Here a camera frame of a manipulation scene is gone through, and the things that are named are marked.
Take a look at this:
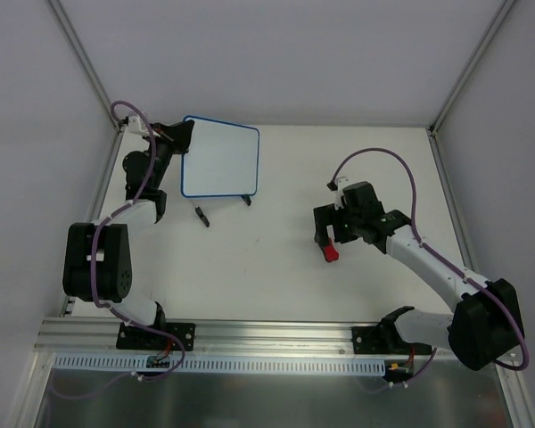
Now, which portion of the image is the red whiteboard eraser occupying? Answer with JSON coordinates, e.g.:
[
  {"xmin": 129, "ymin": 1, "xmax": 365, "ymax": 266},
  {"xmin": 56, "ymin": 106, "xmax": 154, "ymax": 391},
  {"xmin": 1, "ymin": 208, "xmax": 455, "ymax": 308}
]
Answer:
[{"xmin": 320, "ymin": 239, "xmax": 340, "ymax": 263}]

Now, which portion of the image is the blue framed whiteboard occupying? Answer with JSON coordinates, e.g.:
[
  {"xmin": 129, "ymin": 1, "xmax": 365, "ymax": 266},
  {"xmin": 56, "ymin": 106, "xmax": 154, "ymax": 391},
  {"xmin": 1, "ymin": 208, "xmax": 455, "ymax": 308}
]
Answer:
[{"xmin": 180, "ymin": 115, "xmax": 260, "ymax": 199}]

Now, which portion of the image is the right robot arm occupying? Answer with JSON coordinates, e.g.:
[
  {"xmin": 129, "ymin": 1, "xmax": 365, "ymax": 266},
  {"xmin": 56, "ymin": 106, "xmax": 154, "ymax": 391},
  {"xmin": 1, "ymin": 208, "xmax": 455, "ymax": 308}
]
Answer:
[{"xmin": 313, "ymin": 177, "xmax": 528, "ymax": 371}]

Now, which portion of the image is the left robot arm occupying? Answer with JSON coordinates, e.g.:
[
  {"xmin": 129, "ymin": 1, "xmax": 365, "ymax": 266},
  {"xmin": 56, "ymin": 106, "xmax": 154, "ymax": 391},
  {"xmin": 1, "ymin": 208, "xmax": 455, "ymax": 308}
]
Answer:
[{"xmin": 62, "ymin": 119, "xmax": 195, "ymax": 349}]

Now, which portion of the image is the left black board foot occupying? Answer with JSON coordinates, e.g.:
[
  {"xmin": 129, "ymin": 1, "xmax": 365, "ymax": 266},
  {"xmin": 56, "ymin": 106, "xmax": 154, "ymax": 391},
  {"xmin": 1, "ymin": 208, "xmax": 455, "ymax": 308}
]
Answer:
[{"xmin": 194, "ymin": 206, "xmax": 210, "ymax": 227}]

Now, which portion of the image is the black board foot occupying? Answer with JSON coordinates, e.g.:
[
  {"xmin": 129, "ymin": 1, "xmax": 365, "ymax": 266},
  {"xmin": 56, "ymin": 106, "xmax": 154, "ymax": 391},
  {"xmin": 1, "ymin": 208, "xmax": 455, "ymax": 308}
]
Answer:
[
  {"xmin": 241, "ymin": 194, "xmax": 251, "ymax": 207},
  {"xmin": 194, "ymin": 206, "xmax": 210, "ymax": 227}
]

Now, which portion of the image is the right black board foot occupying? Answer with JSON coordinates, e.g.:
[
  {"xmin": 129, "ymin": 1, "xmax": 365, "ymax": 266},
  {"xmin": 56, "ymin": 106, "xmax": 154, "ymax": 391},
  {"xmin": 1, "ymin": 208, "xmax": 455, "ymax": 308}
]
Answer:
[{"xmin": 241, "ymin": 194, "xmax": 251, "ymax": 207}]

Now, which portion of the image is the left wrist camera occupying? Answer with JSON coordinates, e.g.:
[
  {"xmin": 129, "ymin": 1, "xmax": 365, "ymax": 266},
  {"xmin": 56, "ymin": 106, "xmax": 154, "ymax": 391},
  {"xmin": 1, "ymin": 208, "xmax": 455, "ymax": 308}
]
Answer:
[{"xmin": 120, "ymin": 115, "xmax": 149, "ymax": 137}]

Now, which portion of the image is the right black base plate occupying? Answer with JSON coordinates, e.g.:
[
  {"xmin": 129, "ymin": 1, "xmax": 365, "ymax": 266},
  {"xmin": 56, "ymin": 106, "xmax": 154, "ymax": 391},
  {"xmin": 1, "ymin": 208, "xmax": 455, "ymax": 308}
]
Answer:
[{"xmin": 350, "ymin": 318, "xmax": 432, "ymax": 356}]

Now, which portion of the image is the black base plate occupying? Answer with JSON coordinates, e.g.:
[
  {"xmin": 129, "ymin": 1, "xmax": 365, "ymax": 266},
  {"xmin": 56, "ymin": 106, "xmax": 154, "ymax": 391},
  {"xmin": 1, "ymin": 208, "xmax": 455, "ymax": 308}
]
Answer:
[
  {"xmin": 350, "ymin": 318, "xmax": 432, "ymax": 356},
  {"xmin": 116, "ymin": 322, "xmax": 196, "ymax": 352}
]

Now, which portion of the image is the left aluminium frame post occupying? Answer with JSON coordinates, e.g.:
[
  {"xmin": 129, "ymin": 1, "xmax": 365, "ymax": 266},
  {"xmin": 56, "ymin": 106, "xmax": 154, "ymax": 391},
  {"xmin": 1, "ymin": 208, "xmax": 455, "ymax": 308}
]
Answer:
[{"xmin": 45, "ymin": 0, "xmax": 119, "ymax": 132}]

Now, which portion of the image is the aluminium frame post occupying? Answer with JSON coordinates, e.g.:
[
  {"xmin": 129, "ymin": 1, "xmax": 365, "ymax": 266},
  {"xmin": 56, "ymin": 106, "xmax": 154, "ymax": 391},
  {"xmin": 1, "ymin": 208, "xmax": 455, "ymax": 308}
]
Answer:
[
  {"xmin": 45, "ymin": 0, "xmax": 119, "ymax": 132},
  {"xmin": 429, "ymin": 0, "xmax": 518, "ymax": 136}
]

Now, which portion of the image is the aluminium mounting rail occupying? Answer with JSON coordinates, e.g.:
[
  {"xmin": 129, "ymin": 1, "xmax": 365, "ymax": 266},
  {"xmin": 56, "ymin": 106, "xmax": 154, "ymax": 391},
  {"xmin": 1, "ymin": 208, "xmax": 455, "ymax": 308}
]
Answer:
[{"xmin": 34, "ymin": 317, "xmax": 518, "ymax": 362}]

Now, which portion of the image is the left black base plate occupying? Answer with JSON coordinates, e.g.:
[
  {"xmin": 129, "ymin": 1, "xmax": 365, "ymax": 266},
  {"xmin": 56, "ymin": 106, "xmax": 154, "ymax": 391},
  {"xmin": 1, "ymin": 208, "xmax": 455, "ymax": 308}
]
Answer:
[{"xmin": 116, "ymin": 322, "xmax": 196, "ymax": 352}]

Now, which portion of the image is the white slotted cable duct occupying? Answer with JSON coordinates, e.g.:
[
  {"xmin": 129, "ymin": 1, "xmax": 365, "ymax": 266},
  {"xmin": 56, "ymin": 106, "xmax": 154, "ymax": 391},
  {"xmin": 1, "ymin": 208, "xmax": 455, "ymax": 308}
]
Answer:
[{"xmin": 53, "ymin": 353, "xmax": 386, "ymax": 377}]

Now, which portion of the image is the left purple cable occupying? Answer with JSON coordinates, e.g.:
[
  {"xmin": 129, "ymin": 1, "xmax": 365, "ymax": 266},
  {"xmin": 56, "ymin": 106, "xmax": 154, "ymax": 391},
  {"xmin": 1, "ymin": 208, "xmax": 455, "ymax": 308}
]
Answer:
[{"xmin": 48, "ymin": 100, "xmax": 187, "ymax": 400}]

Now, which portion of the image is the right aluminium frame post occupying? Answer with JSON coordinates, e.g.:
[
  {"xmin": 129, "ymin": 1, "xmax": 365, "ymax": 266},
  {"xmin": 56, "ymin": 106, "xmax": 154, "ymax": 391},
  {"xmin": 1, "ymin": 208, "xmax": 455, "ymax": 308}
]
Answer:
[{"xmin": 429, "ymin": 0, "xmax": 518, "ymax": 136}]

